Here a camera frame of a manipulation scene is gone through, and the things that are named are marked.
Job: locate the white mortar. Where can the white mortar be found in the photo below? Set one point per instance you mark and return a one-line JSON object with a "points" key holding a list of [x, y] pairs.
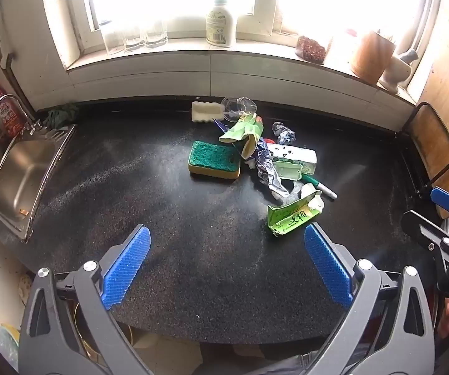
{"points": [[396, 72]]}

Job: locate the blue white wrapper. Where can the blue white wrapper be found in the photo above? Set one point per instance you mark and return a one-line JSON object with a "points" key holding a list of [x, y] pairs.
{"points": [[267, 172]]}

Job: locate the torn green carton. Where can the torn green carton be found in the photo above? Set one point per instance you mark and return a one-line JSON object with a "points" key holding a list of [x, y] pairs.
{"points": [[290, 218]]}

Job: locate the small pale green box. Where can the small pale green box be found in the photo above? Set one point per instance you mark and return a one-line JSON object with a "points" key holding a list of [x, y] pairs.
{"points": [[290, 171]]}

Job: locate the dark green cloth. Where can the dark green cloth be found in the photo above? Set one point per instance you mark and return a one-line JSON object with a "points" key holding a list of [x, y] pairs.
{"points": [[62, 115]]}

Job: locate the pale plastic bag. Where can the pale plastic bag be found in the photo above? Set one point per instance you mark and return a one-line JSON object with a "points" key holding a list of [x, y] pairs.
{"points": [[7, 343]]}

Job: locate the red round lid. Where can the red round lid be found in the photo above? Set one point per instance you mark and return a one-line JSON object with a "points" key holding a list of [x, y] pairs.
{"points": [[269, 140]]}

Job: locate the round patterned cushion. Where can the round patterned cushion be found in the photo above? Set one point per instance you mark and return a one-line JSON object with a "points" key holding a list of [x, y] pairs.
{"points": [[26, 289]]}

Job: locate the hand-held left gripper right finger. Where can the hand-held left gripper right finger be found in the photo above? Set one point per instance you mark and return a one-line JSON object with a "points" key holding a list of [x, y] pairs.
{"points": [[326, 265]]}

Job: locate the wooden canister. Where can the wooden canister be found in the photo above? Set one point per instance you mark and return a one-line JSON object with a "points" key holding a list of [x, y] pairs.
{"points": [[371, 58]]}

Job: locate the clear plastic cup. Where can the clear plastic cup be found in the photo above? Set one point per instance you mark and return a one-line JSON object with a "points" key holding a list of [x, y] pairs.
{"points": [[240, 106]]}

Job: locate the grey wall pipe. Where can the grey wall pipe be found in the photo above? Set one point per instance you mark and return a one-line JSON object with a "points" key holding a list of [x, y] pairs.
{"points": [[9, 74]]}

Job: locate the crumpled paper ball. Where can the crumpled paper ball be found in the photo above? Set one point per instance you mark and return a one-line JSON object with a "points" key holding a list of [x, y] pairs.
{"points": [[283, 132]]}

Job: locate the white wavy sponge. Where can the white wavy sponge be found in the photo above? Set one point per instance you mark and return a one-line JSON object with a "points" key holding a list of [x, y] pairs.
{"points": [[206, 112]]}

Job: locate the white box with holes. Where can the white box with holes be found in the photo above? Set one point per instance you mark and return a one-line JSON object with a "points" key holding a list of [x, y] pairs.
{"points": [[298, 158]]}

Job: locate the green yellow scouring sponge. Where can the green yellow scouring sponge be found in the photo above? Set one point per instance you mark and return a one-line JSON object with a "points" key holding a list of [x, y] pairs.
{"points": [[212, 158]]}

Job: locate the green marker pen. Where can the green marker pen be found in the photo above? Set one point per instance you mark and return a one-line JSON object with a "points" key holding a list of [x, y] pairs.
{"points": [[318, 186]]}

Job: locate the red dish soap bottle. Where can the red dish soap bottle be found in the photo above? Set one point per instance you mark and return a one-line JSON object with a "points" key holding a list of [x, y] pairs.
{"points": [[11, 119]]}

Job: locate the chrome faucet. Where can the chrome faucet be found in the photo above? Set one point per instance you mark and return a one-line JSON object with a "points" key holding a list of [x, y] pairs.
{"points": [[2, 100]]}

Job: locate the stainless steel sink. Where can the stainless steel sink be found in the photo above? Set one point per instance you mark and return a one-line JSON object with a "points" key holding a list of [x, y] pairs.
{"points": [[21, 172]]}

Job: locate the clear drinking glass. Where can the clear drinking glass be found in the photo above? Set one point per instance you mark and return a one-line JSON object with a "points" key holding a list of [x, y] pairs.
{"points": [[156, 36], [113, 41], [134, 39]]}

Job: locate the white pestle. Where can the white pestle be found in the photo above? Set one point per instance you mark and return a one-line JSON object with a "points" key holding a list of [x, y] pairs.
{"points": [[411, 54]]}

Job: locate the white bottle green cap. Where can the white bottle green cap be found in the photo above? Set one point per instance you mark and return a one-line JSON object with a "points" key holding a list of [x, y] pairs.
{"points": [[220, 23]]}

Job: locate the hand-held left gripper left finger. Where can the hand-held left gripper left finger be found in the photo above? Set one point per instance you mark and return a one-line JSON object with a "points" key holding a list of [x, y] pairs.
{"points": [[130, 265]]}

